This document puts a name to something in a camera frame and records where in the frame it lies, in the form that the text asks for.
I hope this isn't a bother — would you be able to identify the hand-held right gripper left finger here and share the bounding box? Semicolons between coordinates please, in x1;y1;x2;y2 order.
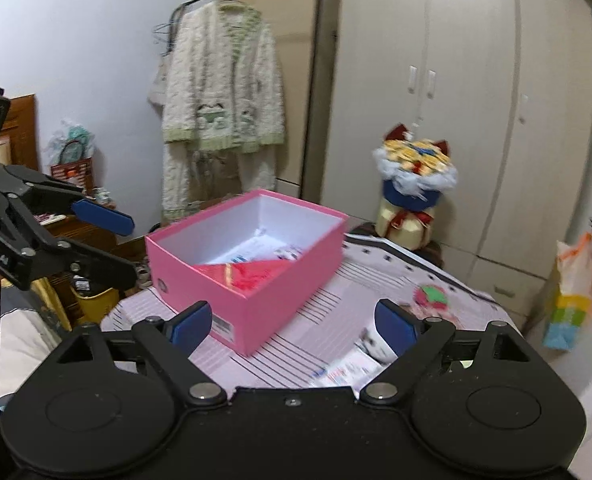
51;301;229;407

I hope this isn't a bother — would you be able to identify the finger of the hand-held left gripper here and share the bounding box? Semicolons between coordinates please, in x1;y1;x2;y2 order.
5;207;140;293
2;164;135;237

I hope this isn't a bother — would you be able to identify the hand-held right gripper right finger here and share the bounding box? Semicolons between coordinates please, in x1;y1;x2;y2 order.
358;299;539;407

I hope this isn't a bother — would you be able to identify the pink strawberry plush toy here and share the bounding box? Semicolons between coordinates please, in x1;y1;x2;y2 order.
412;284;450;314

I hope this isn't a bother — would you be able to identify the pink cardboard box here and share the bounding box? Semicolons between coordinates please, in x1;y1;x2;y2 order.
145;189;351;358

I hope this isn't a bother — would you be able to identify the red envelope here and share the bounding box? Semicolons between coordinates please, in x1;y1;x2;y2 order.
193;258;289;302

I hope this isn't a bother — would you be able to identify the white and black plush toy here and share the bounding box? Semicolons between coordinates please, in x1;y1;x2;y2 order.
358;327;402;366

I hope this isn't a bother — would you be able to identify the wooden nightstand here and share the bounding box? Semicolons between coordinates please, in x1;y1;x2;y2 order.
36;212;149;293

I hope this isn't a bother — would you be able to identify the yellow bin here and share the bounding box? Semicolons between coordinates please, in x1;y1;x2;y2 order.
70;282;122;332

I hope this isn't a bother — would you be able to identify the plastic-wrapped red basket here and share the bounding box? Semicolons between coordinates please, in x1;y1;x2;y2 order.
43;119;97;196

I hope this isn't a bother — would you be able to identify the white tissue packet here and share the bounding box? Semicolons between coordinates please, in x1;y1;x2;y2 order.
308;347;385;389

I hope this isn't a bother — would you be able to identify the wooden headboard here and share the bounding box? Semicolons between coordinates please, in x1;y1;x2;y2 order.
0;94;41;173

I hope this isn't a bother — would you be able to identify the striped white bedsheet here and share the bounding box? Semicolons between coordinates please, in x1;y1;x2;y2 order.
101;232;527;396

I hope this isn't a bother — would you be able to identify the white paper sheet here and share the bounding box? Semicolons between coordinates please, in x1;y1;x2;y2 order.
198;227;282;266

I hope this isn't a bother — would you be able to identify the white bed cover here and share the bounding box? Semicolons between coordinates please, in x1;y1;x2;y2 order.
0;290;72;404

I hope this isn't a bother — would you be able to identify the flower bouquet blue wrap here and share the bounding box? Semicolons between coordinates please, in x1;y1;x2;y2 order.
372;122;459;250

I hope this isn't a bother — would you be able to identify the white tote bag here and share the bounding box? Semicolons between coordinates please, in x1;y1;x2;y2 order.
147;55;170;112

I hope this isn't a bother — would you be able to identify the white fluffy robe green trim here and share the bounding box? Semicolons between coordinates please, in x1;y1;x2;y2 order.
148;0;288;224

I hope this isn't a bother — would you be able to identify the colourful striped gift bag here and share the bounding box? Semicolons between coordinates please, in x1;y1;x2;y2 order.
542;217;592;351

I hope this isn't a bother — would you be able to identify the grey wooden wardrobe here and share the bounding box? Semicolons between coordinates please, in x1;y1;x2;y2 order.
321;0;592;306

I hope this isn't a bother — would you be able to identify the beige wooden cabinet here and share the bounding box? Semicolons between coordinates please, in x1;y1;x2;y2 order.
220;0;343;202

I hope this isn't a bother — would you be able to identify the black clothes rack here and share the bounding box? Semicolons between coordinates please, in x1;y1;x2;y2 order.
168;0;325;201

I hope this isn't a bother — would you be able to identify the metal wire hanger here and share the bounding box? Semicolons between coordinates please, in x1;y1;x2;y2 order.
151;22;175;57

